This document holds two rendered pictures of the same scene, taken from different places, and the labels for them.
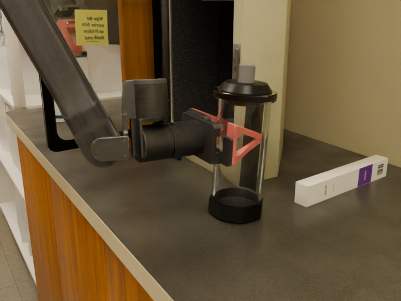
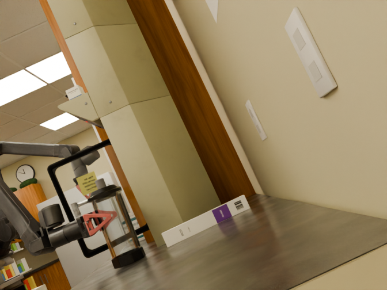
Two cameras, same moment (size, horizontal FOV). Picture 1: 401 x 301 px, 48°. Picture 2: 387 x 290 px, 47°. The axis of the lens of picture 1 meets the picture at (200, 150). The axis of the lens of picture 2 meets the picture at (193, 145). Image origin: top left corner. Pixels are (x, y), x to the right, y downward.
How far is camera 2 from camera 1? 1.11 m
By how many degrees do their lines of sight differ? 39
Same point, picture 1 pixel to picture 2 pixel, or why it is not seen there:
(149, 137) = (50, 234)
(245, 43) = (122, 163)
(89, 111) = (26, 231)
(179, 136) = (66, 229)
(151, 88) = (45, 211)
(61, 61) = (14, 213)
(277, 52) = (148, 159)
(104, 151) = (34, 247)
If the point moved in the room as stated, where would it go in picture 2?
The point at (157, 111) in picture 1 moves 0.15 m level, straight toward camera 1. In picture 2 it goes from (50, 221) to (11, 235)
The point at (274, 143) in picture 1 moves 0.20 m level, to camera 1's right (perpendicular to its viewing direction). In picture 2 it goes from (173, 212) to (222, 191)
